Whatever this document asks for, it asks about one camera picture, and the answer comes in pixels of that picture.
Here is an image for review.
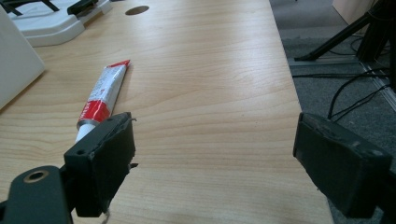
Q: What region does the light wooden cabinet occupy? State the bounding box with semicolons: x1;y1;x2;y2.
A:
332;0;379;26

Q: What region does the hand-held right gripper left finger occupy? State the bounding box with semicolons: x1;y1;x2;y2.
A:
64;111;138;218

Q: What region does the black cable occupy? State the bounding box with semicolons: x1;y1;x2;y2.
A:
291;72;390;78
326;67;390;120

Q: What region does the white plastic box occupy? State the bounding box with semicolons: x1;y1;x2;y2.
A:
0;6;46;110

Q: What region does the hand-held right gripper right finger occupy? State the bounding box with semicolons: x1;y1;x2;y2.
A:
292;112;394;219

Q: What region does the black metal stand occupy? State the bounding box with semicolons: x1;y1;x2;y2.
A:
293;0;396;63

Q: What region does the red and white toothpaste tube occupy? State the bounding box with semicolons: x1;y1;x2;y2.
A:
75;59;132;144

